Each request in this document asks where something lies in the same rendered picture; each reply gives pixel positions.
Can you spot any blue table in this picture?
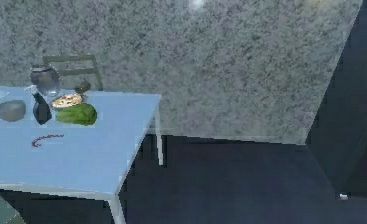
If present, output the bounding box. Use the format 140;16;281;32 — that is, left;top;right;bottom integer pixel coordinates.
0;85;165;224

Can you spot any small brown cup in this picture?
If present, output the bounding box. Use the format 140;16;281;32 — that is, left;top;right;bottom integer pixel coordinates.
74;79;92;96

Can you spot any grey-green wooden chair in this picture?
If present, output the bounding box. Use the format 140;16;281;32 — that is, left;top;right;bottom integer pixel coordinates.
42;53;104;92

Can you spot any dark red curved utensil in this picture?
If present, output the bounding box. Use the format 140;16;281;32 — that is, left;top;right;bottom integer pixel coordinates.
31;133;65;148

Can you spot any dark glass bottle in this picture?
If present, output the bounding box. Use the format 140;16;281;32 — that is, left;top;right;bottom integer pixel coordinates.
24;84;53;126

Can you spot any grey metal kettle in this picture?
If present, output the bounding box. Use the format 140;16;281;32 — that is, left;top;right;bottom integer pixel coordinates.
29;65;61;96

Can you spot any grey bowl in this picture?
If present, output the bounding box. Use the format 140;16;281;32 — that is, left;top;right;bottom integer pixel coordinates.
0;99;27;123

